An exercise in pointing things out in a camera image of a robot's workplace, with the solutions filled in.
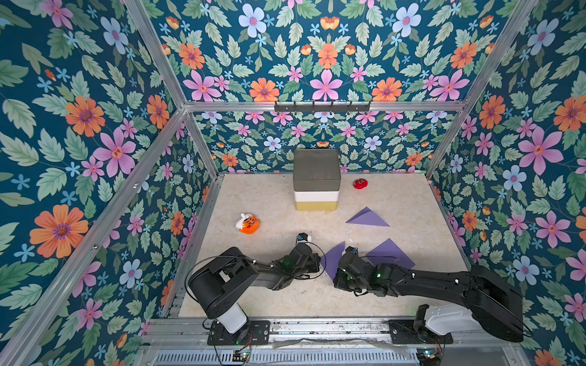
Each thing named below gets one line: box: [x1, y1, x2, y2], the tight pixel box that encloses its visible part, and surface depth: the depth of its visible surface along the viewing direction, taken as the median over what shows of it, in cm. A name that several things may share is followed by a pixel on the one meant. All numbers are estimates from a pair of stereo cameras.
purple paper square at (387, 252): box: [364, 237, 416, 269], surface depth 95 cm
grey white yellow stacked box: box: [293, 147, 342, 212], surface depth 106 cm
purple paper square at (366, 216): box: [344, 205, 391, 227], surface depth 103 cm
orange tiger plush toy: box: [235, 213, 261, 235], surface depth 96 cm
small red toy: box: [353, 178, 369, 190], surface depth 116 cm
